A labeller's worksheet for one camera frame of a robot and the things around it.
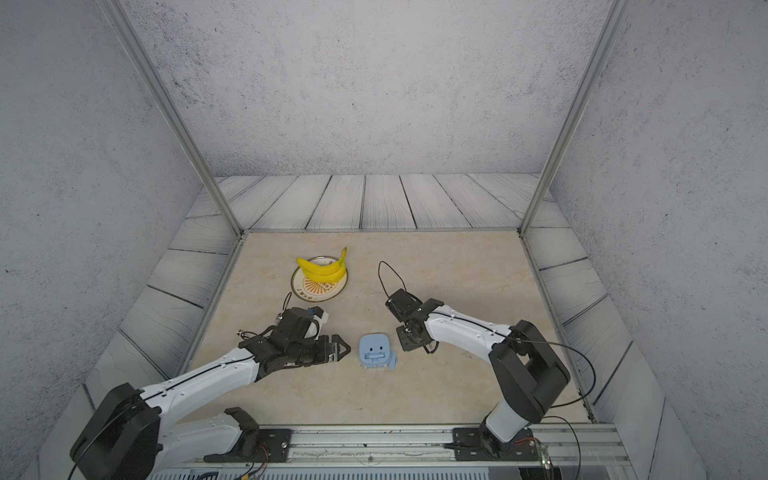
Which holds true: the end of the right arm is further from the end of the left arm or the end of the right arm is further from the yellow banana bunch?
the yellow banana bunch

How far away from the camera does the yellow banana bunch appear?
104 centimetres

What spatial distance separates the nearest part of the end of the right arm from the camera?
2.05 feet

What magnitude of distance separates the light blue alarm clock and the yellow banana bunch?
0.25m

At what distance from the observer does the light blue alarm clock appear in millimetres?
862

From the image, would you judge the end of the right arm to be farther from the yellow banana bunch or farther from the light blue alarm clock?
the yellow banana bunch

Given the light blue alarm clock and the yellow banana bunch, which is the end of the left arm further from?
the yellow banana bunch

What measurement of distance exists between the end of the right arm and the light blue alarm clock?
0.09 metres

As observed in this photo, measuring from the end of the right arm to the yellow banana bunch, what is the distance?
346 mm
